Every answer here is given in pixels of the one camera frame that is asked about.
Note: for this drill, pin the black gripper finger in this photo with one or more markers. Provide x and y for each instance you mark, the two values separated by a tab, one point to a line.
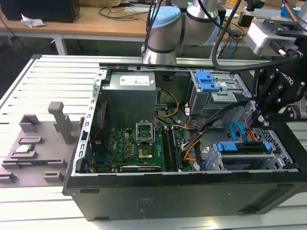
287	113
263	86

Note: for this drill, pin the hard disk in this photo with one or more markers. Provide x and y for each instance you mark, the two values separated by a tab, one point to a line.
230	146

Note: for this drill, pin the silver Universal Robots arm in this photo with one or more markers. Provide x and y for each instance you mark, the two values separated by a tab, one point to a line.
165	31

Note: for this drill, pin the metal disk bay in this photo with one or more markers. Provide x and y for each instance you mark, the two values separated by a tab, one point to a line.
278	148

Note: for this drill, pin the black RAM slot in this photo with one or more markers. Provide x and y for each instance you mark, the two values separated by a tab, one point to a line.
175	148
167	151

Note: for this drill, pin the metal optical drive cage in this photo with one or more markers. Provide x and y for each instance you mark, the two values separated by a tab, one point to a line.
216	103

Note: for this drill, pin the blue plastic drive latch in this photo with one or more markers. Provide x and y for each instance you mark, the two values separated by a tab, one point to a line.
206	82

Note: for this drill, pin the small black device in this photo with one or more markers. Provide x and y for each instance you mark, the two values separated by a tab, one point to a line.
245	20

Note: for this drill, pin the grey flat box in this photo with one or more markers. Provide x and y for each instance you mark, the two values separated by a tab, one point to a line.
266	13

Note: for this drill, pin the blue cardboard box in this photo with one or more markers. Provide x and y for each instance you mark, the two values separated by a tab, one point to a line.
286	10

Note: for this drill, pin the grey power supply unit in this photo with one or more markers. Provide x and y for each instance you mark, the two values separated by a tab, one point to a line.
129	100

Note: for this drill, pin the CPU socket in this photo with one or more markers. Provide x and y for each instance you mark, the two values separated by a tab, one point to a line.
145	152

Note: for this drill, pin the black open PC case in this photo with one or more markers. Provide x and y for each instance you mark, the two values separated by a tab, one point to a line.
168	198

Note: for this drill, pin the black graphics card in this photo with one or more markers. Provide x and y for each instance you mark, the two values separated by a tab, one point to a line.
140	168

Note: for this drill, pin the green motherboard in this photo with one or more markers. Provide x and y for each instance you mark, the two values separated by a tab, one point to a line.
120	143

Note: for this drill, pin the wooden desk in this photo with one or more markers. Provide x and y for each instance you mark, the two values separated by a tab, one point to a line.
96	28

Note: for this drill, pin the grey parts rack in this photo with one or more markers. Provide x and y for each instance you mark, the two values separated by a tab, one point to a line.
45	148

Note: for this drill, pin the black box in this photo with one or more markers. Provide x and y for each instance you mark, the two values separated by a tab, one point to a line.
40	10

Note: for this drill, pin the crumpled white paper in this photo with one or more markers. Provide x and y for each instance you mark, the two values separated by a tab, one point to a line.
32	22

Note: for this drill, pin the RAM stick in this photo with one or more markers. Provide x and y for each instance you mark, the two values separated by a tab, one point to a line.
31	164

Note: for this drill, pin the silver CPU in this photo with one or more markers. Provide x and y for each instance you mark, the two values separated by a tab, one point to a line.
22	149

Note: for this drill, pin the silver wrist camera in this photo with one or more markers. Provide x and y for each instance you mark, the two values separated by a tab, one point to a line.
260	39

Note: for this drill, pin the black camera bracket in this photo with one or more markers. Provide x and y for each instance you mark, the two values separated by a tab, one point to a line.
285	28

